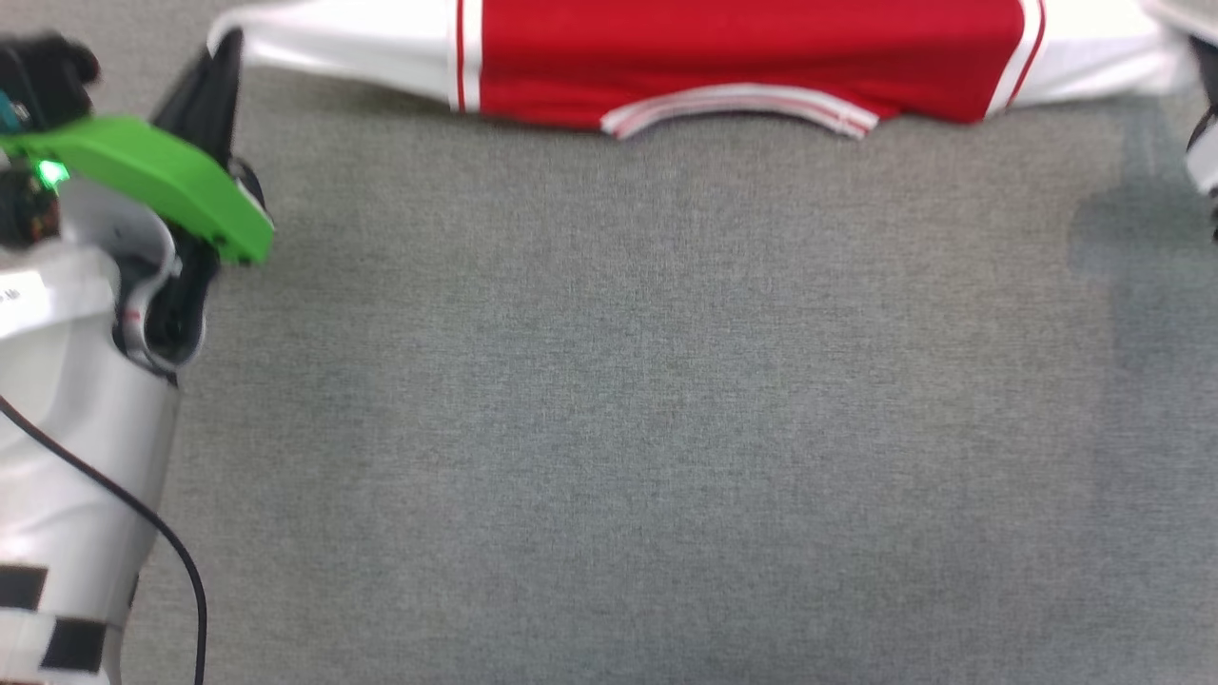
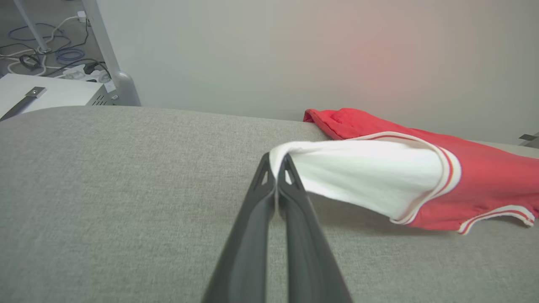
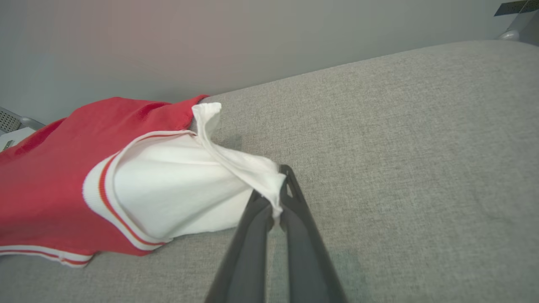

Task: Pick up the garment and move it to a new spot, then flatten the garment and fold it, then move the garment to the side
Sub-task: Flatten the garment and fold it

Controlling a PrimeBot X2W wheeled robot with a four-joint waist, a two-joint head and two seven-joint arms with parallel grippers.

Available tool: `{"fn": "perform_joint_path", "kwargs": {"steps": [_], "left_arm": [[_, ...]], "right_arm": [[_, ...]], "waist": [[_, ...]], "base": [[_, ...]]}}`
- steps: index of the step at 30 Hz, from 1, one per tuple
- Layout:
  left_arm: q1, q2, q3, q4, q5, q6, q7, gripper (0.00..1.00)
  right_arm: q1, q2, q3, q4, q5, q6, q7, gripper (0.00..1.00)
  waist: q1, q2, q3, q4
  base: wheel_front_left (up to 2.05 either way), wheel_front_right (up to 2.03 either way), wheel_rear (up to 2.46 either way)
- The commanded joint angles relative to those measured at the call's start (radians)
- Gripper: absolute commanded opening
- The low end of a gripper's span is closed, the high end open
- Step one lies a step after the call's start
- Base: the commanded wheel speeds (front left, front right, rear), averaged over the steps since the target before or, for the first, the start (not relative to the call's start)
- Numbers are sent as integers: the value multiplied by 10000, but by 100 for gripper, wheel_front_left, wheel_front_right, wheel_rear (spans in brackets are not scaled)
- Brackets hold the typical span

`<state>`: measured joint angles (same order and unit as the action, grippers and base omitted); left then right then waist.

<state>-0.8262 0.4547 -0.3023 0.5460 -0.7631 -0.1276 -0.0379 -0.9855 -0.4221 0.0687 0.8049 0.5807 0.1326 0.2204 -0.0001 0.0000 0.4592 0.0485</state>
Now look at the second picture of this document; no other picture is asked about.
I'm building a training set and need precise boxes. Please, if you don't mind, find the grey fabric sofa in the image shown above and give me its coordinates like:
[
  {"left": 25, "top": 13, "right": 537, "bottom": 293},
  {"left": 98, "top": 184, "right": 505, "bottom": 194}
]
[{"left": 0, "top": 105, "right": 539, "bottom": 303}]

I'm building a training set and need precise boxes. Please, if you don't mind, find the white metal equipment box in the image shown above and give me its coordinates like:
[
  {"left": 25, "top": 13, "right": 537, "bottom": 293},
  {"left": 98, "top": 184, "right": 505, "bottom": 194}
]
[{"left": 0, "top": 74, "right": 116, "bottom": 122}]

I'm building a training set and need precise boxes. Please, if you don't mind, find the white floor cable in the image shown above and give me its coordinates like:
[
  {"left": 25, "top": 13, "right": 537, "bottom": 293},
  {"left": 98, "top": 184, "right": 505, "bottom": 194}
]
[{"left": 0, "top": 13, "right": 87, "bottom": 76}]

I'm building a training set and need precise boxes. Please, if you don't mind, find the red and white garment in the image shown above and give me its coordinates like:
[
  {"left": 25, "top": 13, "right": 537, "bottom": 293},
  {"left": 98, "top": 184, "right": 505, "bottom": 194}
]
[{"left": 269, "top": 107, "right": 539, "bottom": 235}]

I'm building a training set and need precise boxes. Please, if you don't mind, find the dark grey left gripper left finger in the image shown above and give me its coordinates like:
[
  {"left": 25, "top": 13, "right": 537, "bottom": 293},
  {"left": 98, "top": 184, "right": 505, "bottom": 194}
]
[{"left": 201, "top": 152, "right": 278, "bottom": 303}]

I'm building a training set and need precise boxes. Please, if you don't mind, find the white power strip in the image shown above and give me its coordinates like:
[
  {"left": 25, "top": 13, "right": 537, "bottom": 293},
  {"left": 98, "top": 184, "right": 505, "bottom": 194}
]
[{"left": 63, "top": 67, "right": 112, "bottom": 83}]

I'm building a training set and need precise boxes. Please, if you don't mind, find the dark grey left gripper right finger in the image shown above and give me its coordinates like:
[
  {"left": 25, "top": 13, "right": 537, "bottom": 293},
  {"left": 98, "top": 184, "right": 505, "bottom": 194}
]
[{"left": 276, "top": 154, "right": 353, "bottom": 303}]

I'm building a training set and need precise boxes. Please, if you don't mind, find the blue floor cable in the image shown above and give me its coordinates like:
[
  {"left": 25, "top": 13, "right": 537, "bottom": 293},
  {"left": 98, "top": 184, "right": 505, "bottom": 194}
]
[{"left": 8, "top": 23, "right": 87, "bottom": 64}]

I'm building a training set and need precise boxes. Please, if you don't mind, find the black floor cable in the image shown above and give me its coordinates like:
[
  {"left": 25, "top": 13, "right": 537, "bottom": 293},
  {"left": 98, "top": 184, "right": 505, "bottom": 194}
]
[{"left": 0, "top": 17, "right": 106, "bottom": 78}]

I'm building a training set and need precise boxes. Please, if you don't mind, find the grey metal stand leg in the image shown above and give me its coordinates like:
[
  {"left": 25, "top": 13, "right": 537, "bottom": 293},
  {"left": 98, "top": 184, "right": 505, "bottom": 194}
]
[{"left": 82, "top": 0, "right": 141, "bottom": 107}]

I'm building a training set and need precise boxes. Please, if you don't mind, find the white slanted metal leg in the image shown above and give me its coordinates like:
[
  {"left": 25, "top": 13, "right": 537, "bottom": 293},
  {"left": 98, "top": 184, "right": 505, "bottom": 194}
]
[{"left": 13, "top": 0, "right": 51, "bottom": 53}]

